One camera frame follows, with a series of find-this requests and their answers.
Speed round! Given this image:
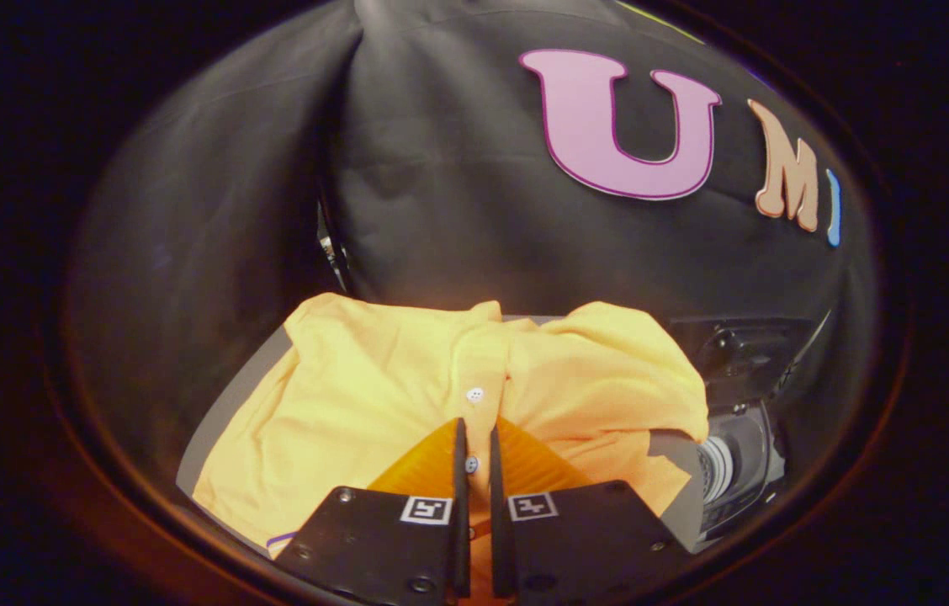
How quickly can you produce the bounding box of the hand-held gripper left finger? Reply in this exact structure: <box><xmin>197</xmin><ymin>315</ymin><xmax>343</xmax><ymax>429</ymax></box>
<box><xmin>275</xmin><ymin>417</ymin><xmax>473</xmax><ymax>606</ymax></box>

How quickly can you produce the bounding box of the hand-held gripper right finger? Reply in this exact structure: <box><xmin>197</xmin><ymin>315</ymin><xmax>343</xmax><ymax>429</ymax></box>
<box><xmin>489</xmin><ymin>417</ymin><xmax>694</xmax><ymax>606</ymax></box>

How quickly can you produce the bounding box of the orange button shirt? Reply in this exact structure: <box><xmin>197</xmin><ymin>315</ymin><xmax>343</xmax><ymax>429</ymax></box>
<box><xmin>191</xmin><ymin>292</ymin><xmax>711</xmax><ymax>600</ymax></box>

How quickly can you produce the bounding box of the grey washing machine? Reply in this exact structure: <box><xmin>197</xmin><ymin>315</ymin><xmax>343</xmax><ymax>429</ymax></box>
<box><xmin>693</xmin><ymin>396</ymin><xmax>787</xmax><ymax>540</ymax></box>

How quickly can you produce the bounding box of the beige cabinet with dark top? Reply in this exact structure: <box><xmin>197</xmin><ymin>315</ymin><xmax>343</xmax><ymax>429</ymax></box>
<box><xmin>176</xmin><ymin>316</ymin><xmax>707</xmax><ymax>556</ymax></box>

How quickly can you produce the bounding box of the black backdrop cloth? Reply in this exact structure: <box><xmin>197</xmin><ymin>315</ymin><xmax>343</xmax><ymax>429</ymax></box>
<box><xmin>66</xmin><ymin>0</ymin><xmax>877</xmax><ymax>506</ymax></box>

